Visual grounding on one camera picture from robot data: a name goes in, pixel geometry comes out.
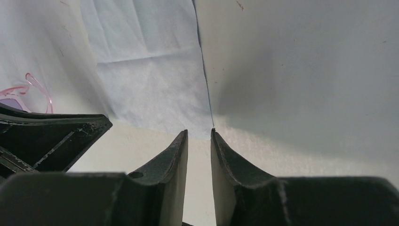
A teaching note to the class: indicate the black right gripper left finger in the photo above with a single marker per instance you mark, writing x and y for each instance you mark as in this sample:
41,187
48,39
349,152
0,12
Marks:
152,195

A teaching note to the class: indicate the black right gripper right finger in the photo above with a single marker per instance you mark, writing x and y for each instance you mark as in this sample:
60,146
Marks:
245,195

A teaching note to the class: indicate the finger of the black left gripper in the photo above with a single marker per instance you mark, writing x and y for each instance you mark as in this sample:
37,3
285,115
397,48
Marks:
38,142

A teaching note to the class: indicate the pink transparent sunglasses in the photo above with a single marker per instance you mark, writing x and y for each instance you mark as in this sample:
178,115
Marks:
31,97

